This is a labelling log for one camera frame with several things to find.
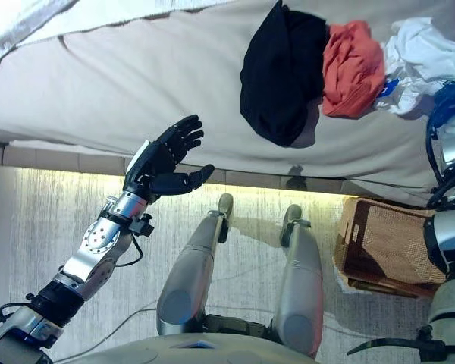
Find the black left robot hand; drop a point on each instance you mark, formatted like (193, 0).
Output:
(163, 159)

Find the white garment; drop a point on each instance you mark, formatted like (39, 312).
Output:
(421, 49)

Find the orange garment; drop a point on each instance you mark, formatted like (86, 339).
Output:
(349, 68)

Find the black garment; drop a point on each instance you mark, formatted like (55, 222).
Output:
(280, 76)

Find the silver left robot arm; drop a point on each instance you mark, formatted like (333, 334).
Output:
(98, 242)

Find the bed with beige cover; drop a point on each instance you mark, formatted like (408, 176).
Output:
(136, 95)

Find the brown wicker basket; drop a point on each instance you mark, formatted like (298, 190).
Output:
(383, 246)

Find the grey left robot leg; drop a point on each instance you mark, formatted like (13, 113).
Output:
(189, 273)

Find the grey patterned rug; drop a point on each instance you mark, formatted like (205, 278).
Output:
(41, 212)

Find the white duvet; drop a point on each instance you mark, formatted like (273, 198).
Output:
(41, 19)

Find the grey robot torso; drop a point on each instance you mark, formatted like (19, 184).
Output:
(167, 350)

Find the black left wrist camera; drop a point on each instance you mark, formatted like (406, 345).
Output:
(142, 226)

